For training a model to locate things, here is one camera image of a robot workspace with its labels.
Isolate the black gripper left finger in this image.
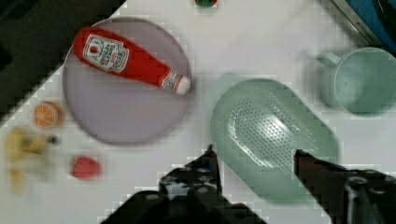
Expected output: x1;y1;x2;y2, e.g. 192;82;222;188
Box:
159;145;222;200

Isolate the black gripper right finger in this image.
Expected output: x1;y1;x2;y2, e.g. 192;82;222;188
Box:
294;149;396;224

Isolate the mint green plastic strainer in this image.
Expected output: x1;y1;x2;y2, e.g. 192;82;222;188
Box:
206;73;339;203

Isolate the mint green plastic mug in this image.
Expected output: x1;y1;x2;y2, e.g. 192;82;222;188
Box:
317;48;396;117

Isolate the lilac round plate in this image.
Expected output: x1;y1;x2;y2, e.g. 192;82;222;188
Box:
62;17;192;145

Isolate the toy red strawberry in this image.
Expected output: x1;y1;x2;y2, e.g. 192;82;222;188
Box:
71;156;101;180

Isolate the red ketchup bottle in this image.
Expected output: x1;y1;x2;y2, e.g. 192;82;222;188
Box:
72;27;191;95

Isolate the toy orange half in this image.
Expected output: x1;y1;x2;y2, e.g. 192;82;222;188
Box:
33;101;64;129

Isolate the black toaster oven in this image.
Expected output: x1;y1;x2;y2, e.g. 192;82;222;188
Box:
327;0;396;53

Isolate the toy peeled banana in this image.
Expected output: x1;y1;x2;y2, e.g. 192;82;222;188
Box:
5;127;59;194

